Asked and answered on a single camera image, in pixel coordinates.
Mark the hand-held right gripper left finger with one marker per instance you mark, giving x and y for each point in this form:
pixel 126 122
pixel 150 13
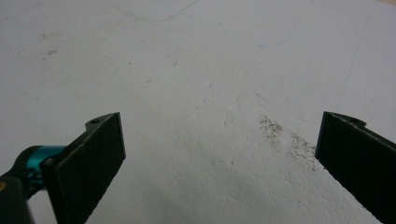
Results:
pixel 84 171

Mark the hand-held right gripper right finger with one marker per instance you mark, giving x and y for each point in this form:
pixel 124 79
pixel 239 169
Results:
pixel 358 158

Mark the white table mat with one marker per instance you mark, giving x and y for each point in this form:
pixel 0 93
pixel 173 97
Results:
pixel 199 77

